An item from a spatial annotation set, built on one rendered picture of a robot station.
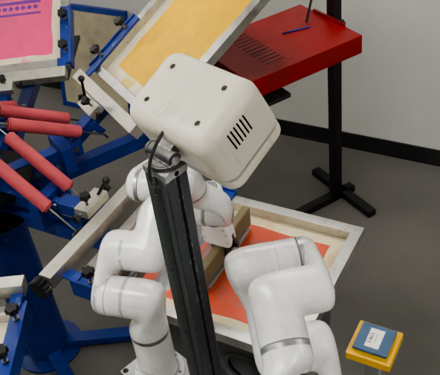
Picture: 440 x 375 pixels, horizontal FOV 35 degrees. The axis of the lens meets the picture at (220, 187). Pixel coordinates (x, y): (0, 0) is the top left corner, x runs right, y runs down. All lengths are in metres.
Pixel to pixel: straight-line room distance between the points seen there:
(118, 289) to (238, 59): 1.73
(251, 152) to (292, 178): 3.05
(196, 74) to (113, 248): 0.61
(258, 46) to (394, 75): 1.09
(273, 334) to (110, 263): 0.61
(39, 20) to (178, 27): 0.76
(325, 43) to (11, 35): 1.44
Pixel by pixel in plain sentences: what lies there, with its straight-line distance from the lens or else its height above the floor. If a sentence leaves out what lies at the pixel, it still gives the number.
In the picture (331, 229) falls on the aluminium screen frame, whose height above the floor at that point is 0.98.
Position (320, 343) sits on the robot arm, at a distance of 1.36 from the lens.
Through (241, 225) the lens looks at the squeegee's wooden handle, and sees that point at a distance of 2.36.
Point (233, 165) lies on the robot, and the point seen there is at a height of 1.91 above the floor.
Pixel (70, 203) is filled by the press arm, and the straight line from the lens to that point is 2.58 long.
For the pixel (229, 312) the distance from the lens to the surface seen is 2.19.
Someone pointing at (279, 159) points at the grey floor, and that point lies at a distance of 4.35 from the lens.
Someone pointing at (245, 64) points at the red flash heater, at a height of 1.10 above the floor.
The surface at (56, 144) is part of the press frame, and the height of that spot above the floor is 1.05.
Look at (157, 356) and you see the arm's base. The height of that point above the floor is 1.25.
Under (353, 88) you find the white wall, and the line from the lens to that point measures 4.20.
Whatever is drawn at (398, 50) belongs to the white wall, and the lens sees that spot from 3.99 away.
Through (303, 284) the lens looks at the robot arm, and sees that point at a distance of 1.18.
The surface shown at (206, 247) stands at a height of 0.95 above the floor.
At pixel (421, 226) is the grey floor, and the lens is 3.89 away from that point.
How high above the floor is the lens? 2.59
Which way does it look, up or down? 38 degrees down
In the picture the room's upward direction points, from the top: 8 degrees counter-clockwise
